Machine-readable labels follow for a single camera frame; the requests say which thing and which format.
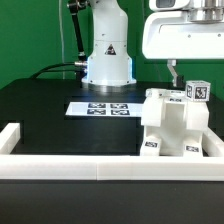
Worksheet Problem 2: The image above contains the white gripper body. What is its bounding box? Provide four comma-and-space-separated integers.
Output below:
142, 0, 224, 60

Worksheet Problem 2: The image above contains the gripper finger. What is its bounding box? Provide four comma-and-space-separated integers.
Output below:
167, 59, 184, 88

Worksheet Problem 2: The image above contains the white tagged cube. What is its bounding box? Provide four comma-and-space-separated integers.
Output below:
185, 80, 211, 102

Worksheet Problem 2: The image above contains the white chair back frame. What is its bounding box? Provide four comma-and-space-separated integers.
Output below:
141, 88, 209, 131

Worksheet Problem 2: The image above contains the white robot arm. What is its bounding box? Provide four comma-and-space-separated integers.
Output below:
82, 0, 224, 91

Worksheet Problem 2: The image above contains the white marker sheet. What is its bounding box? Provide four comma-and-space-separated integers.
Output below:
66, 102, 142, 117

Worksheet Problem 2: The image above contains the black cable bundle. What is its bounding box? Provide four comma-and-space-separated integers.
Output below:
29, 61, 88, 80

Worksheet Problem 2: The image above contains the white hanging cable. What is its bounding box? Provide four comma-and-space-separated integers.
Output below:
58, 0, 66, 80

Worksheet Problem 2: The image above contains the white U-shaped obstacle frame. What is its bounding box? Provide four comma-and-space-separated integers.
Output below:
0, 123, 224, 181

